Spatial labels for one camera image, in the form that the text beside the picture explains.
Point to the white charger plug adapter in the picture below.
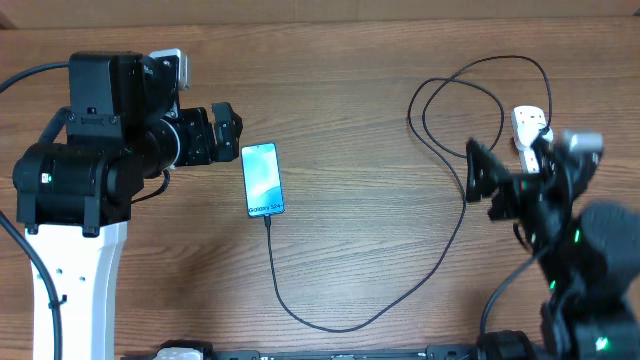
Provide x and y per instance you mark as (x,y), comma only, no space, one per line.
(525,134)

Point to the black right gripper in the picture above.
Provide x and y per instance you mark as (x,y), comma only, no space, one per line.
(512,197)

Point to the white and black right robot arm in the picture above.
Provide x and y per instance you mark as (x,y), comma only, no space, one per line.
(589,260)

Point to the white power strip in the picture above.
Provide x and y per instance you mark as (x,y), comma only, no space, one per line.
(527,122)

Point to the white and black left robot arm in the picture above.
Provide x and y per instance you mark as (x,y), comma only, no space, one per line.
(77,184)

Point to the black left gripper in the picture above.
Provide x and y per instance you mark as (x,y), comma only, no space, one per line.
(203,150)

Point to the blue Galaxy smartphone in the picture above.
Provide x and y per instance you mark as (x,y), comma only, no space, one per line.
(262,180)

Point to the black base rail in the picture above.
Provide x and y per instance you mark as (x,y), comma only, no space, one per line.
(187,349)

